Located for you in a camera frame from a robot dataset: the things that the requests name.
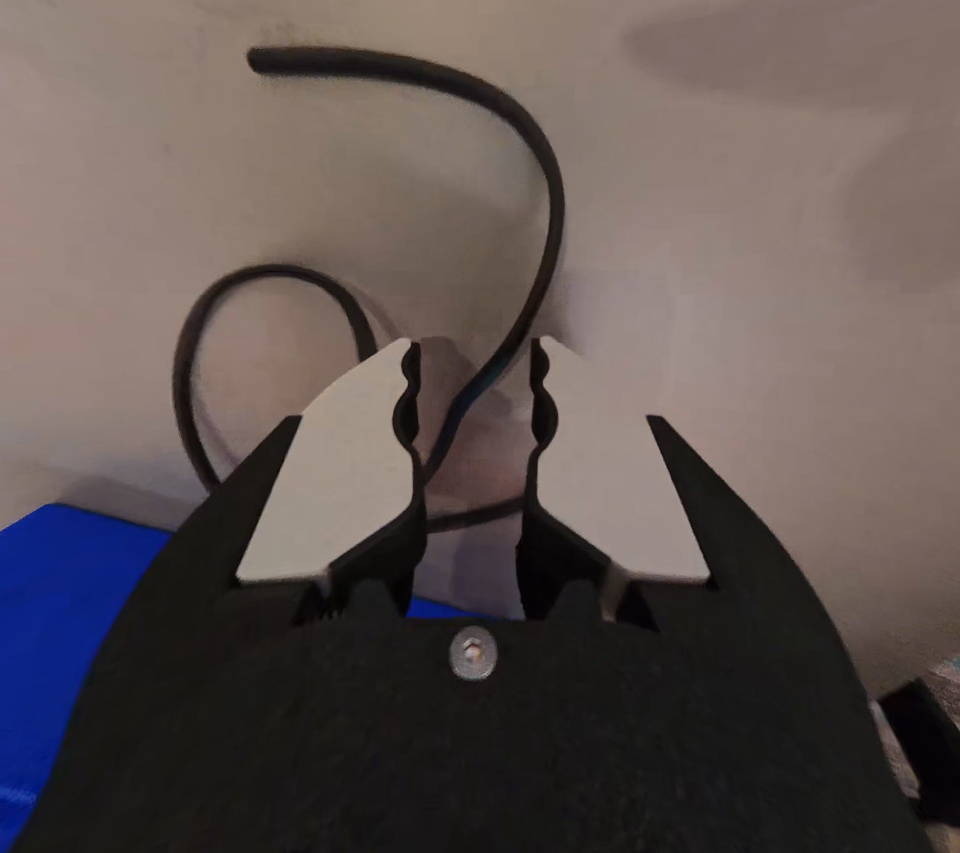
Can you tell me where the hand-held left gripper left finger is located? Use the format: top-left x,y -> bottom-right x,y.
234,337 -> 430,618

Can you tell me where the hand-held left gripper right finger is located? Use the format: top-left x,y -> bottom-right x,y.
517,335 -> 712,618

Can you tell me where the blue plastic bin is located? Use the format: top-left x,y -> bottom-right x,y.
0,502 -> 466,843

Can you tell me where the black thin cable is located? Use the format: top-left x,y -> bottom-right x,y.
172,45 -> 567,535

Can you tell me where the grey desk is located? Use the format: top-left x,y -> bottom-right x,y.
0,0 -> 960,719

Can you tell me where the black blocky object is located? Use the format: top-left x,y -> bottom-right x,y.
877,676 -> 960,828

